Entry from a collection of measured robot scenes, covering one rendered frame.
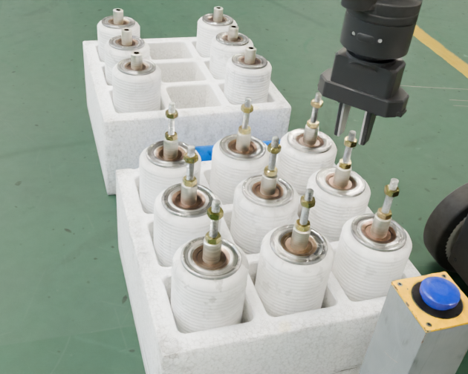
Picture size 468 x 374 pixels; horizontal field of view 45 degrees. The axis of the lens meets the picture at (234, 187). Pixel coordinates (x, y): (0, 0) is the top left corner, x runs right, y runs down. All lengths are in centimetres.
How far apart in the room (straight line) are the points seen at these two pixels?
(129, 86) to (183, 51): 38
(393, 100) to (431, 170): 71
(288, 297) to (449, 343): 21
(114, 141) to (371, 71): 57
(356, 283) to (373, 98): 25
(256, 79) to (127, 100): 27
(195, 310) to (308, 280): 15
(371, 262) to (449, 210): 33
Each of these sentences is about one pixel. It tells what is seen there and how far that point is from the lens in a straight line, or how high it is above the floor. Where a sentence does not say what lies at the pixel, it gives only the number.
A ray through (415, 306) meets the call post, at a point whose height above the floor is 31.
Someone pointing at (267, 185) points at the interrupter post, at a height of 27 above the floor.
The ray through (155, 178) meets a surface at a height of 24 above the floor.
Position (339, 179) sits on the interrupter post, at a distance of 86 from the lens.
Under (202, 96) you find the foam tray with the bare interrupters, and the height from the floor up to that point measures 15.
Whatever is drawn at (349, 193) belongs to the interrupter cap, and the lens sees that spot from 86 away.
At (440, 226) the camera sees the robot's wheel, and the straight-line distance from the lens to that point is 108.
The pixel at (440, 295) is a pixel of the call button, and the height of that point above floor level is 33.
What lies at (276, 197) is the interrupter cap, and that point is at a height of 25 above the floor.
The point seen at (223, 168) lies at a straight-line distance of 90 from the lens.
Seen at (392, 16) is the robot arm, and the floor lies 52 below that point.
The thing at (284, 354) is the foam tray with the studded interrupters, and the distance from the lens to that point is 78.
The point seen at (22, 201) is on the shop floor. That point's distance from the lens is 123.
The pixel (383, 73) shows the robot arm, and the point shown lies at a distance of 76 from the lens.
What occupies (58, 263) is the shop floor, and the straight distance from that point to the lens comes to 108.
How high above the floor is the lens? 74
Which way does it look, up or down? 36 degrees down
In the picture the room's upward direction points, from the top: 6 degrees clockwise
